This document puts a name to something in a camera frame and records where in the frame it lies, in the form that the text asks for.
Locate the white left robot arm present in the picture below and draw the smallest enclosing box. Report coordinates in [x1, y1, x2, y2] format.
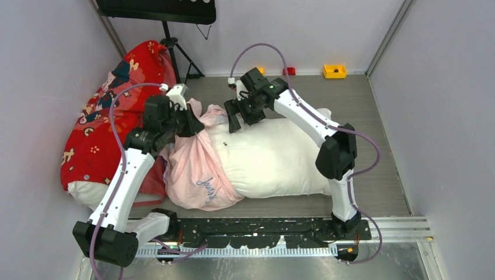
[72, 93, 205, 267]

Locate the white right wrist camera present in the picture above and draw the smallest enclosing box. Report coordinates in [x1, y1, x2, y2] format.
[227, 77, 249, 100]

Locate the yellow tray with black knob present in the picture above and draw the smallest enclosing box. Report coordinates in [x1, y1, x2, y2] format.
[323, 65, 347, 79]

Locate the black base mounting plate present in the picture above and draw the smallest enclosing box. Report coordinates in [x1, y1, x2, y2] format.
[157, 218, 372, 249]

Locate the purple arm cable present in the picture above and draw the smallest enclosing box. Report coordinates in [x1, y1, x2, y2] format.
[229, 42, 384, 266]
[88, 82, 210, 280]

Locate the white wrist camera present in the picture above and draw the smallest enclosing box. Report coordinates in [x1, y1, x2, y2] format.
[159, 83, 188, 110]
[227, 77, 249, 100]

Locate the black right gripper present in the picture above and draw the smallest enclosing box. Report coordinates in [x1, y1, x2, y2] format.
[224, 94, 266, 134]

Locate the white pillow in red case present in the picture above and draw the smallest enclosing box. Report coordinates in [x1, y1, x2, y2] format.
[68, 181, 108, 211]

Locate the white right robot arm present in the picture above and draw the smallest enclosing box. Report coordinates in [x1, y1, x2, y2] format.
[224, 68, 361, 240]

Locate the pink pillowcase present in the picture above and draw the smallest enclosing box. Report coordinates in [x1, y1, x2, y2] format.
[160, 99, 244, 211]

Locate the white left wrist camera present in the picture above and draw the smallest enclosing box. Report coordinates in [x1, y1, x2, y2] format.
[159, 83, 188, 110]

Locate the white pillow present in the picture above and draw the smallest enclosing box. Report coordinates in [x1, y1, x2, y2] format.
[68, 181, 108, 211]
[206, 117, 346, 198]

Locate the red patterned pillowcase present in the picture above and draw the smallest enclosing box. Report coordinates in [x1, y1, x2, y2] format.
[60, 40, 176, 193]

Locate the aluminium rail frame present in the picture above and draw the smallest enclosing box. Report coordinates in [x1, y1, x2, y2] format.
[134, 217, 434, 260]

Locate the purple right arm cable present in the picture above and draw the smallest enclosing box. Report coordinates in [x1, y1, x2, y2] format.
[229, 42, 384, 266]

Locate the small red block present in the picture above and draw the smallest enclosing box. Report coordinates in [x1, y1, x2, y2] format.
[283, 67, 297, 76]

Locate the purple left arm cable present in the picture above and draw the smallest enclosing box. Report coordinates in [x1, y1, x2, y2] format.
[88, 82, 210, 280]

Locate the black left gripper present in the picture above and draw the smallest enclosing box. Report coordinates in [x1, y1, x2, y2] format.
[161, 103, 204, 138]

